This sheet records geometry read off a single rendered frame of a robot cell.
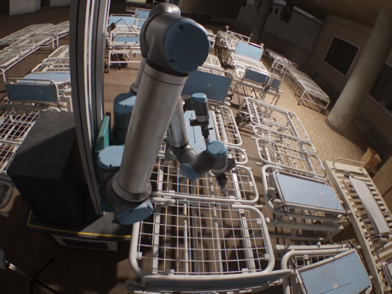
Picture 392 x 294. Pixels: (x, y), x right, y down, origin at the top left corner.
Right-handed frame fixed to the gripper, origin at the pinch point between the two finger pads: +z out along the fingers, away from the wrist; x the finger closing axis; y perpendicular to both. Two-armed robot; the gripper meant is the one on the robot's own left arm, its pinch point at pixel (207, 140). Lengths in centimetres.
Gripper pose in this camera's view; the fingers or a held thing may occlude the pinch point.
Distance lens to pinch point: 140.2
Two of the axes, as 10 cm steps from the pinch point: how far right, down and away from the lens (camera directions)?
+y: 9.8, -1.6, -0.8
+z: 1.8, 8.1, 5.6
